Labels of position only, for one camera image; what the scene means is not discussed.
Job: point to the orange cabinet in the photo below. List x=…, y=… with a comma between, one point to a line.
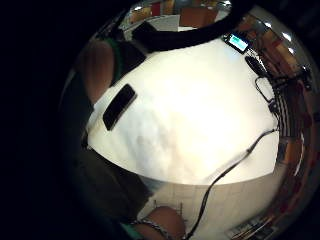
x=196, y=16

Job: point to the black device with lit screen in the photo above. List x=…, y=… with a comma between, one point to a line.
x=238, y=42

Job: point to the black smartphone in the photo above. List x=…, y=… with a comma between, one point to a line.
x=119, y=107

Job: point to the wooden shelving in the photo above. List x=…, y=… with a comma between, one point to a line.
x=283, y=56

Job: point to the black slatted chair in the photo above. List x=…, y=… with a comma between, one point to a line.
x=289, y=113

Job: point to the the person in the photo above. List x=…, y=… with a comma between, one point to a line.
x=103, y=190

